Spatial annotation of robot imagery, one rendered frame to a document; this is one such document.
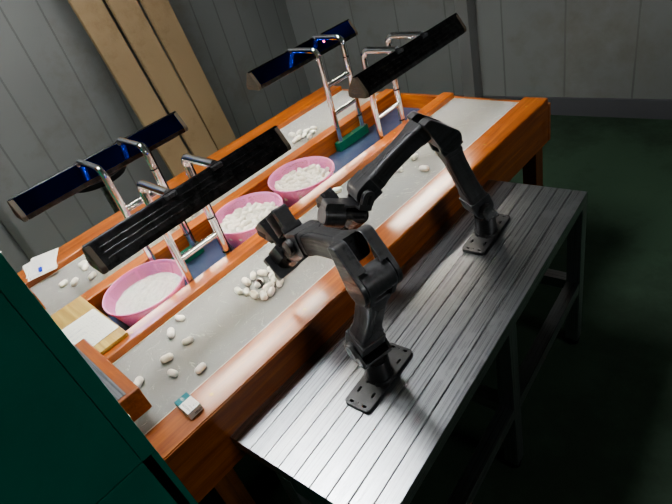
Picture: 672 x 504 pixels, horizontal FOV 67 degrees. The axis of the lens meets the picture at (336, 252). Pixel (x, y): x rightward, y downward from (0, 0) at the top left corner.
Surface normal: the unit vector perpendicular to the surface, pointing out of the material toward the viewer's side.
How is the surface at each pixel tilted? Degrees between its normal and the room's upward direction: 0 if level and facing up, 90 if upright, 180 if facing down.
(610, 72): 90
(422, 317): 0
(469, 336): 0
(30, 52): 90
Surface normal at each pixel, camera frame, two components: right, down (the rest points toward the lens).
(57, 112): 0.77, 0.20
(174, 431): -0.24, -0.78
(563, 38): -0.59, 0.59
